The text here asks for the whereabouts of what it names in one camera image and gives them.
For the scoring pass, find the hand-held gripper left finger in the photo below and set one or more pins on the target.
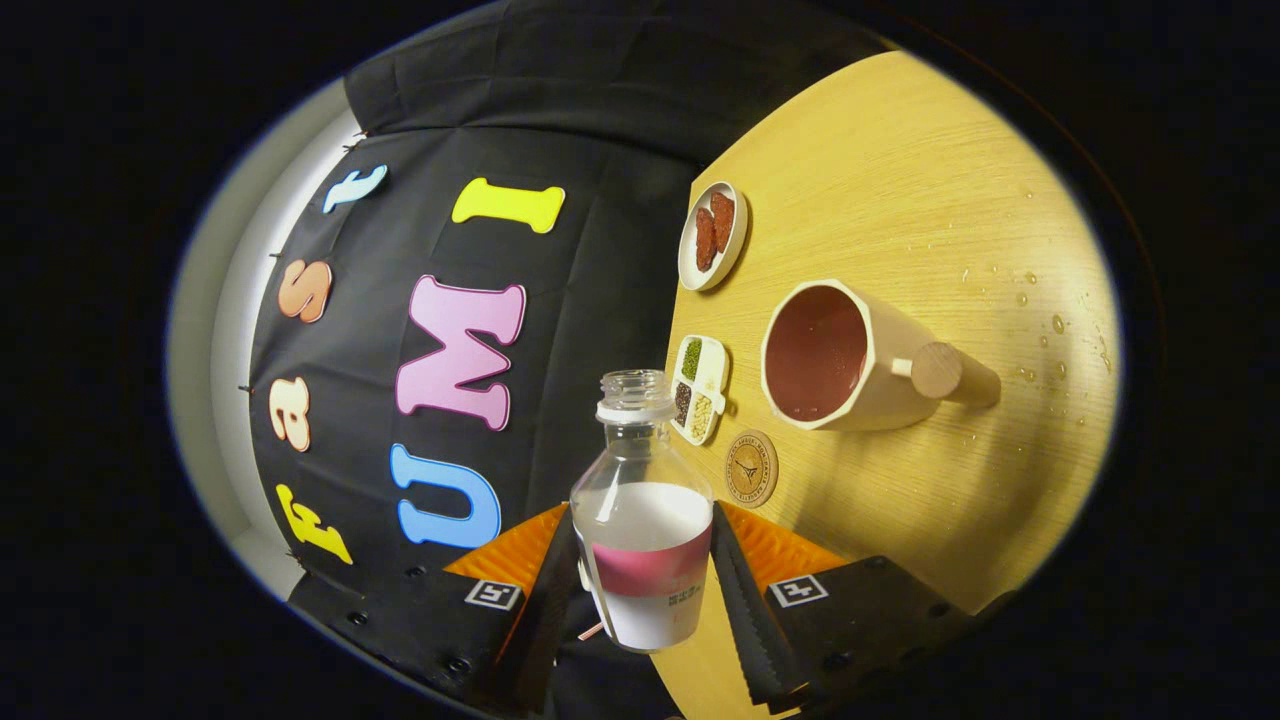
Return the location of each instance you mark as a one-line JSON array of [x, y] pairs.
[[550, 620]]

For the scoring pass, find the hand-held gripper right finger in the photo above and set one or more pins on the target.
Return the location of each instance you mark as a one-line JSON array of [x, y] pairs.
[[740, 620]]

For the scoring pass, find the clear juice bottle pink label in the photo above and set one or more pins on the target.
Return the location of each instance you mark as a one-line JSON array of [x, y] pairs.
[[640, 530]]

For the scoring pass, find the round brown coaster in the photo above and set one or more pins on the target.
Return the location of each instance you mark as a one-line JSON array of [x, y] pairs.
[[751, 470]]

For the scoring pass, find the white divided bean dish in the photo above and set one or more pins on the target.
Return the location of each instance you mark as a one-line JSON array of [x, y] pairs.
[[712, 385]]

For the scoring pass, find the white round plate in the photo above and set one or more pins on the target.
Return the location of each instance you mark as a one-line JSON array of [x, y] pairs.
[[738, 240]]

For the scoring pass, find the red meat piece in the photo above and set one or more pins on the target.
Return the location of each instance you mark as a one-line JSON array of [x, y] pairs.
[[722, 220], [705, 240]]

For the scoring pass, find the wooden table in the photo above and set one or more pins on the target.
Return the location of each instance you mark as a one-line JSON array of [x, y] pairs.
[[900, 180]]

